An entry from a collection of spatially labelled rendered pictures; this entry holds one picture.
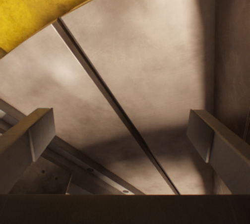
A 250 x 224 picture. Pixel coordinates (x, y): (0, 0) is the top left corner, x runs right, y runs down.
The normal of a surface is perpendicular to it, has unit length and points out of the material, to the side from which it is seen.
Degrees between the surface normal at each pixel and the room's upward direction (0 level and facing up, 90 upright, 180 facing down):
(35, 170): 90
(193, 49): 0
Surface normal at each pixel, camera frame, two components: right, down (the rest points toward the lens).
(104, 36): -0.11, 0.65
